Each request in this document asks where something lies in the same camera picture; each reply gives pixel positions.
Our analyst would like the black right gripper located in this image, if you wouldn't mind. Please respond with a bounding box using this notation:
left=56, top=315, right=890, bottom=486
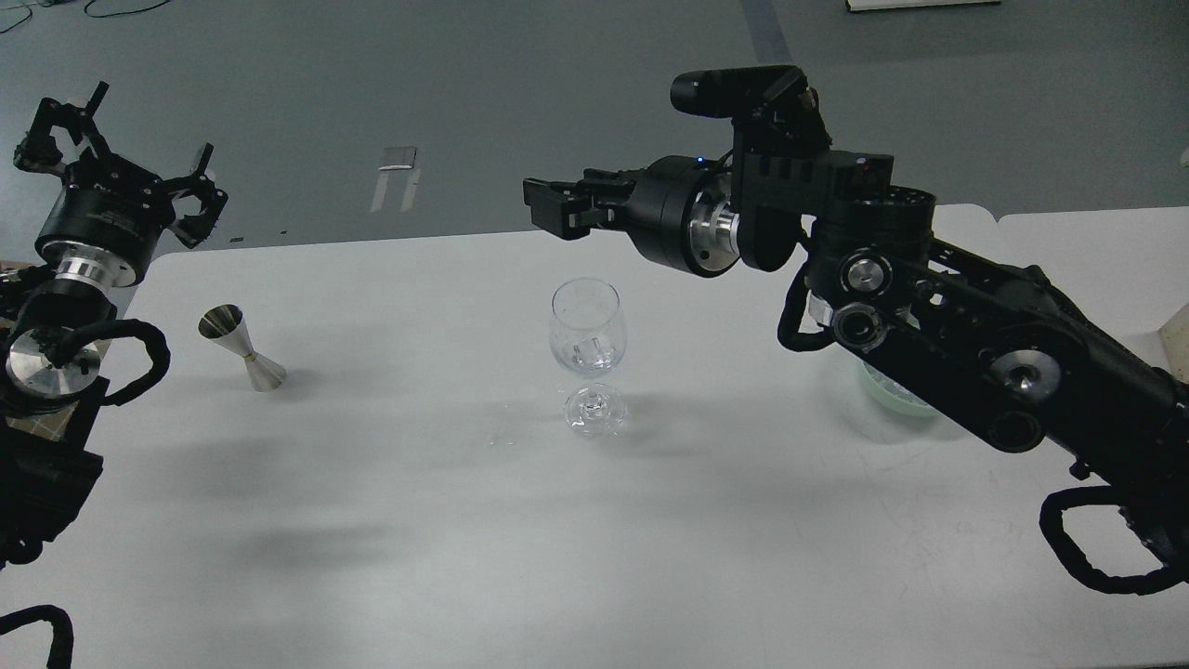
left=522, top=156, right=740, bottom=278

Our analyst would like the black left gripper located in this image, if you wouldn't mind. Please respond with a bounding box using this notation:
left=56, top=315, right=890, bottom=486
left=13, top=81, right=229, bottom=285

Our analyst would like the steel double jigger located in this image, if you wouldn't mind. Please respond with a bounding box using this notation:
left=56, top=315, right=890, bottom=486
left=197, top=304, right=287, bottom=391

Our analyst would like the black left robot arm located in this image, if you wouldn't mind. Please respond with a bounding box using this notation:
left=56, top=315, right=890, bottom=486
left=1, top=82, right=229, bottom=566

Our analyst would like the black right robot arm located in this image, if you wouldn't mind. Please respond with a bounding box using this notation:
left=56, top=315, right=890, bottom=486
left=523, top=65, right=1188, bottom=597

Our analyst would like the clear wine glass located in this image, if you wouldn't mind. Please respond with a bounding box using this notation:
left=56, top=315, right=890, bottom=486
left=549, top=278, right=628, bottom=438

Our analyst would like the green bowl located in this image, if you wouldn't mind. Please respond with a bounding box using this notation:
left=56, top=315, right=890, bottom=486
left=858, top=361, right=940, bottom=419

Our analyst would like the black cable on floor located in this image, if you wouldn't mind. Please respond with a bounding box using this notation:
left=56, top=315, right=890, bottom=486
left=0, top=0, right=176, bottom=38

